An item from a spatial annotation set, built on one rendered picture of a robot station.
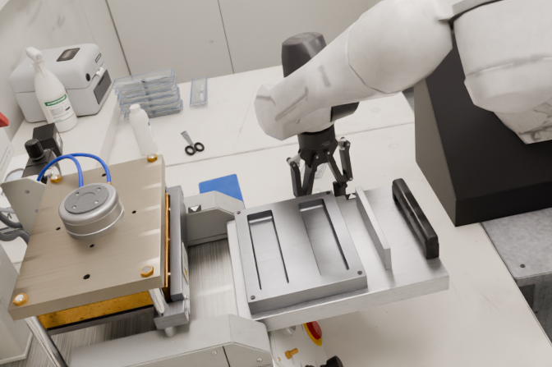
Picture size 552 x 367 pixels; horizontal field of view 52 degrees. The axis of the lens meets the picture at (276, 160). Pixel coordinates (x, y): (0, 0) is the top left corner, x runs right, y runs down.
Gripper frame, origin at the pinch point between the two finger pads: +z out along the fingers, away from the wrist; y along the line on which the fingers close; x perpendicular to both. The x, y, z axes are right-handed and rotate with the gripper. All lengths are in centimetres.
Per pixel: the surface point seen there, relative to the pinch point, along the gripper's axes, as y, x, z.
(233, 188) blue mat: -13.9, 23.4, 4.5
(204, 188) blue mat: -20.1, 27.7, 4.5
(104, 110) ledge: -36, 79, 0
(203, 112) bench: -9, 66, 4
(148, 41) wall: 0, 230, 37
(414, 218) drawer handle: -0.6, -34.2, -21.0
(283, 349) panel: -24.7, -37.0, -10.2
